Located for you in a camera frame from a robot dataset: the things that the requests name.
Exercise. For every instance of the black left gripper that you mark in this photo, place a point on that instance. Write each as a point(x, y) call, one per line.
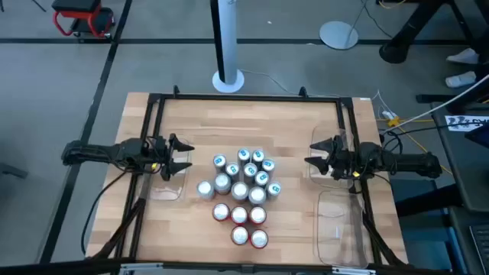
point(158, 154)

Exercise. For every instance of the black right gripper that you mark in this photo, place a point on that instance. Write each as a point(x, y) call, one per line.
point(344, 158)

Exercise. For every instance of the clear plastic bin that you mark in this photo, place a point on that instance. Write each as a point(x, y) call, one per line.
point(340, 229)
point(168, 191)
point(322, 131)

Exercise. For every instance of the slim blue-tab soda can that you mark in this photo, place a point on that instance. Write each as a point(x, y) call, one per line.
point(232, 168)
point(250, 169)
point(261, 177)
point(258, 155)
point(273, 188)
point(219, 160)
point(243, 154)
point(268, 164)

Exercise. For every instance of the red strawberry soda can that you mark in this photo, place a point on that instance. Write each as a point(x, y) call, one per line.
point(258, 215)
point(239, 215)
point(221, 212)
point(259, 238)
point(240, 235)

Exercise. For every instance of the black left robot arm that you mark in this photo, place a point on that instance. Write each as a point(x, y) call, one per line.
point(95, 153)

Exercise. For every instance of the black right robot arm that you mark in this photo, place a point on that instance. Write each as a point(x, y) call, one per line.
point(405, 163)

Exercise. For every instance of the white power adapter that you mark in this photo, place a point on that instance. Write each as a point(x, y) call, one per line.
point(389, 114)

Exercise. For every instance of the black desk foot bar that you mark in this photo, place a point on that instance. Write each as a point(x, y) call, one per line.
point(428, 200)

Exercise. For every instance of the floor stand with round base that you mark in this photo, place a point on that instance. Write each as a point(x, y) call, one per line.
point(338, 35)

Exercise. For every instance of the tall pole stand round base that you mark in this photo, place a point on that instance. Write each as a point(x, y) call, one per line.
point(229, 38)

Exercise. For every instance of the blue floor mat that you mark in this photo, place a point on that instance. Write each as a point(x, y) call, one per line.
point(420, 244)

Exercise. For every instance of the dark grey desk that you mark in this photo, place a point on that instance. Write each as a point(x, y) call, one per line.
point(466, 172)

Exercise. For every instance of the white paper label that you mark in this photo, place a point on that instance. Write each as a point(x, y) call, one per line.
point(464, 123)

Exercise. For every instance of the person's foot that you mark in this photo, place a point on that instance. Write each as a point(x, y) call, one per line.
point(460, 80)
point(464, 56)

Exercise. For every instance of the dark keyboard desk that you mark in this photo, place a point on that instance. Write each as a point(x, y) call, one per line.
point(460, 237)

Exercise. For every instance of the black desk leg column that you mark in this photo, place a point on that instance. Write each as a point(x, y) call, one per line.
point(416, 23)

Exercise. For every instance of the grey floor object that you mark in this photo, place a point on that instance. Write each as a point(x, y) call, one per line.
point(13, 170)

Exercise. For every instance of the red and black rolling stool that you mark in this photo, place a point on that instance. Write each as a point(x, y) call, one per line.
point(82, 15)

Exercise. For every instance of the black keyboard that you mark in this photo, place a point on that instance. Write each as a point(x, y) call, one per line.
point(482, 248)

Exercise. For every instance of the person's leg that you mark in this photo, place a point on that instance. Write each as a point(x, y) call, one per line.
point(483, 53)

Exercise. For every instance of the black camera mount rail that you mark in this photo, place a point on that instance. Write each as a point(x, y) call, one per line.
point(57, 267)

